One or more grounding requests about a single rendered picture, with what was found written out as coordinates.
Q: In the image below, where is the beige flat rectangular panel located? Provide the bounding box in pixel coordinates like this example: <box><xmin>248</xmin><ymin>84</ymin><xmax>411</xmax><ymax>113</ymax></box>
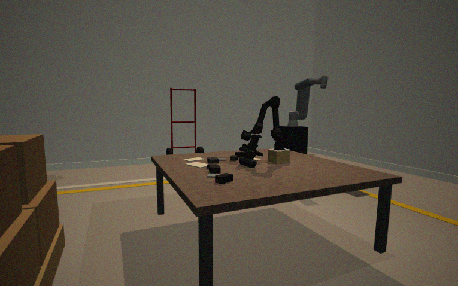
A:
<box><xmin>185</xmin><ymin>162</ymin><xmax>207</xmax><ymax>168</ymax></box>

